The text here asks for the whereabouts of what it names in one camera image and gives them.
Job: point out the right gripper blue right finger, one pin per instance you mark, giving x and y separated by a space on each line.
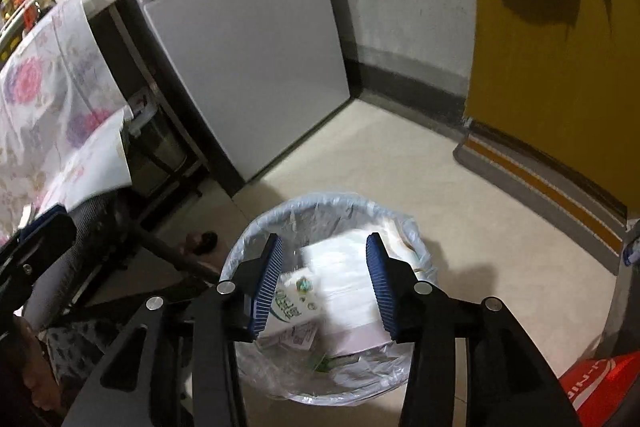
379 264

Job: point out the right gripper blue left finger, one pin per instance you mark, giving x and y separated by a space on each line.
266 273

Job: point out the white milk carton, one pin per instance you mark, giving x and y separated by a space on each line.
295 313

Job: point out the green tea bottle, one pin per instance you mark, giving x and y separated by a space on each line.
326 363

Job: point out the trash bin with liner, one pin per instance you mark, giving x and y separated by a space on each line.
324 343

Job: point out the person's left hand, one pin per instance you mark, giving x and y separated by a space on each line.
36 370

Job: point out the floral cloth cover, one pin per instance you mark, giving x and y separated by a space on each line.
62 116

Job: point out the red plastic bag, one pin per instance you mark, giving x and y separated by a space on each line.
604 392

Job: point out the yellow wooden door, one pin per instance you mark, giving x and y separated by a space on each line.
562 76

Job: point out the grey refrigerator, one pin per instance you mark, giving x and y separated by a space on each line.
260 73

